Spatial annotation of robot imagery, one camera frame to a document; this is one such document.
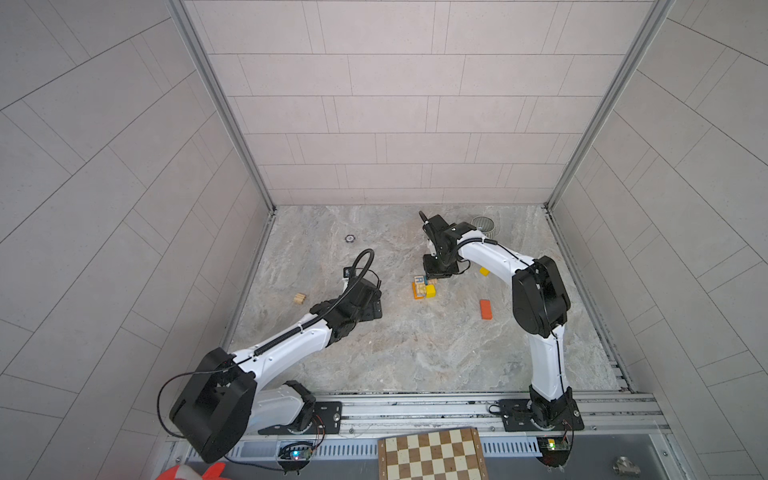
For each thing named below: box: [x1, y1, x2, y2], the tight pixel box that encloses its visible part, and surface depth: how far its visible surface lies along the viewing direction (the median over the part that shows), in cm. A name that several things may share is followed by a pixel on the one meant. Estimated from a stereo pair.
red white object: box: [156, 463, 226, 480], surface depth 61 cm
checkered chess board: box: [378, 427, 489, 480], surface depth 65 cm
